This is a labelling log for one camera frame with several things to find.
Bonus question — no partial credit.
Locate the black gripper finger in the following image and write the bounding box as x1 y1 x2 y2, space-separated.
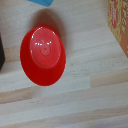
0 32 6 72

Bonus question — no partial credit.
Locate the red plastic bowl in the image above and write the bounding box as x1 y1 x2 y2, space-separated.
19 24 67 87

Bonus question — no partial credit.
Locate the blue mug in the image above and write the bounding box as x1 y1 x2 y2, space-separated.
27 0 55 7

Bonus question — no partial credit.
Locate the orange printed cardboard box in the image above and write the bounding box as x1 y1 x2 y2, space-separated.
107 0 128 59

